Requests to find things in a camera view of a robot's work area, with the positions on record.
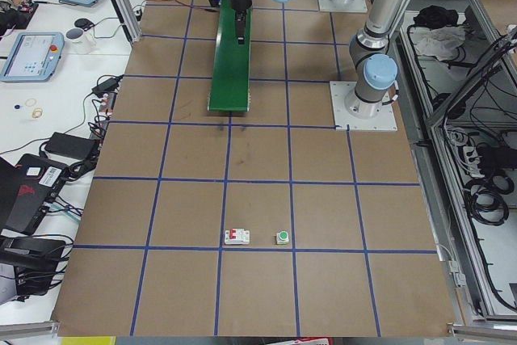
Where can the white mug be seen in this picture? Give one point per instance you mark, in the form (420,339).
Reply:
(80,41)

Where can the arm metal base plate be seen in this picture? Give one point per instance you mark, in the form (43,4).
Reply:
(345,6)
(352,114)

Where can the black computer mouse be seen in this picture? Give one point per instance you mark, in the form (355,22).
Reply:
(84,24)

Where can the black laptop computer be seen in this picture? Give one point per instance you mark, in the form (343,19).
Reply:
(27,189)

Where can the white red circuit breaker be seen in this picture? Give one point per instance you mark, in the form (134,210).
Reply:
(237,236)

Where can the black power adapter brick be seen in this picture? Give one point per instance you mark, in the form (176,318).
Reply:
(71,146)

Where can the near teach pendant tablet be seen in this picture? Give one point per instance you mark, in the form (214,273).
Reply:
(33,57)

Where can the green push button switch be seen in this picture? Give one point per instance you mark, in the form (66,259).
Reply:
(282,237)

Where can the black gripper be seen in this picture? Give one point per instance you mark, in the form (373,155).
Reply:
(240,1)

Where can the green conveyor belt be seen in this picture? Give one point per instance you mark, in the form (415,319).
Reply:
(230,89)

